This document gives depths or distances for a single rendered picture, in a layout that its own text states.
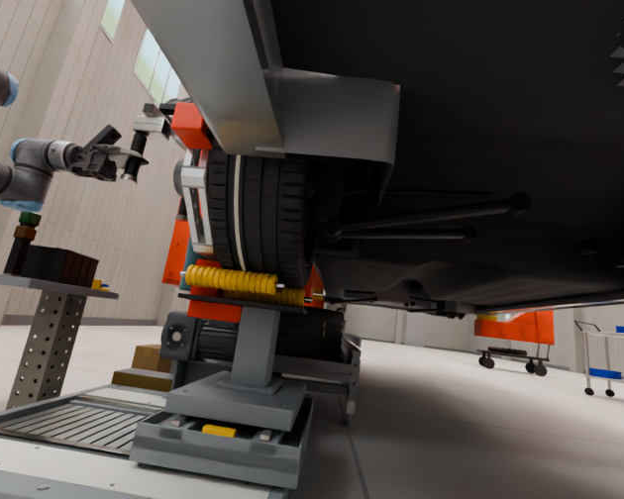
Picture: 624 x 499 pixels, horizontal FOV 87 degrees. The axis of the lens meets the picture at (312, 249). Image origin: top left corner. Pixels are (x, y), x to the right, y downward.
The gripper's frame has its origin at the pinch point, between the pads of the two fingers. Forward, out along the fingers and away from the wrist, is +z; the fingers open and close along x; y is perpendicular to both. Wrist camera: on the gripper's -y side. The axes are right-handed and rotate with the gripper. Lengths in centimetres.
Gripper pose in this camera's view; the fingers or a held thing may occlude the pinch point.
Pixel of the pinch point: (142, 156)
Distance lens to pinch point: 110.7
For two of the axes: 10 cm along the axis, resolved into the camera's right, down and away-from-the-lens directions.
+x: -0.6, -2.3, -9.7
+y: -1.2, 9.7, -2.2
